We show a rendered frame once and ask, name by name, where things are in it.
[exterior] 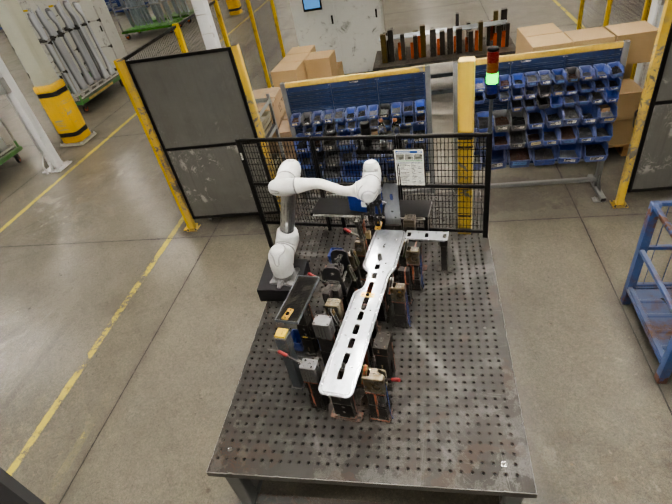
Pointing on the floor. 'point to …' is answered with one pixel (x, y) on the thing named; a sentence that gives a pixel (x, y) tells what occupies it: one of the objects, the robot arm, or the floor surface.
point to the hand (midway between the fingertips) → (377, 220)
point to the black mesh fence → (381, 176)
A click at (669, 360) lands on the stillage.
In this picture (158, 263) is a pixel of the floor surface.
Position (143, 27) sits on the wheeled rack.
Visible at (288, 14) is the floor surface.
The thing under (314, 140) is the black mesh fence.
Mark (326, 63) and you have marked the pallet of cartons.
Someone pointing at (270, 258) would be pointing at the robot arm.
